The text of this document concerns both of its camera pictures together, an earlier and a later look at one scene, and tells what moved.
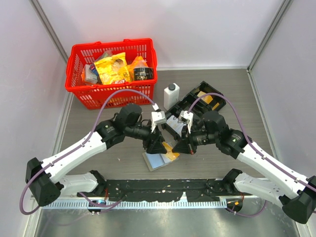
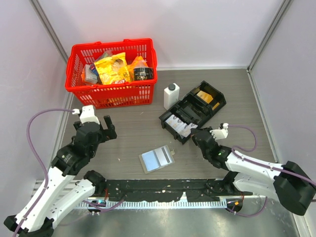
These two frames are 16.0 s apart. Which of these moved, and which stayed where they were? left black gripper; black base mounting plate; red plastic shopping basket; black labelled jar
Moved: left black gripper
Stayed: black labelled jar; black base mounting plate; red plastic shopping basket
